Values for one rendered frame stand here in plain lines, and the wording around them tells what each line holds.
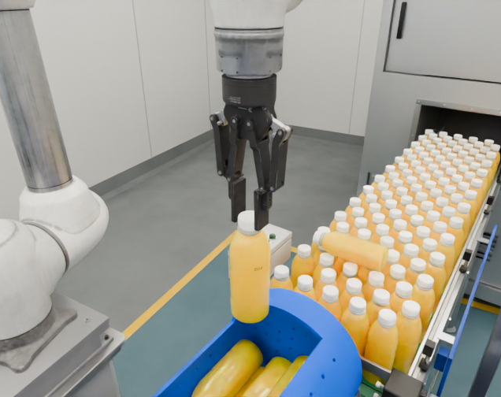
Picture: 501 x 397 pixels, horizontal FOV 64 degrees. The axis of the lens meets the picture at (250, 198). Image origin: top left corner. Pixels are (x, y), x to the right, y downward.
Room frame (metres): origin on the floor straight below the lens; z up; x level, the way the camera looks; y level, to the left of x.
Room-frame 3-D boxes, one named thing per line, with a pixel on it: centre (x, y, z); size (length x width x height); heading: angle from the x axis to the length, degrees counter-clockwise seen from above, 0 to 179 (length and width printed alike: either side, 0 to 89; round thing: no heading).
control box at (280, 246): (1.01, -0.03, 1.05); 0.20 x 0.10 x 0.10; 144
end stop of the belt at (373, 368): (0.74, -0.19, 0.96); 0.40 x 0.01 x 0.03; 54
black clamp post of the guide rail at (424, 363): (0.73, -0.45, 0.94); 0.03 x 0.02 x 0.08; 144
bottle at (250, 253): (0.56, 0.00, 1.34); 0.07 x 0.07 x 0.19
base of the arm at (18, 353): (0.65, 0.53, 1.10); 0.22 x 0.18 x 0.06; 163
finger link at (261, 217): (0.55, -0.02, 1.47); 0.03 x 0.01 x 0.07; 144
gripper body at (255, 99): (0.56, 0.00, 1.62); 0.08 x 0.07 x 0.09; 54
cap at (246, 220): (0.56, 0.00, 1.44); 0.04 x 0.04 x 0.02
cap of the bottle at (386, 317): (0.70, -0.32, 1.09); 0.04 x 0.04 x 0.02
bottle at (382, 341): (0.70, -0.32, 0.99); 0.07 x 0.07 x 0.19
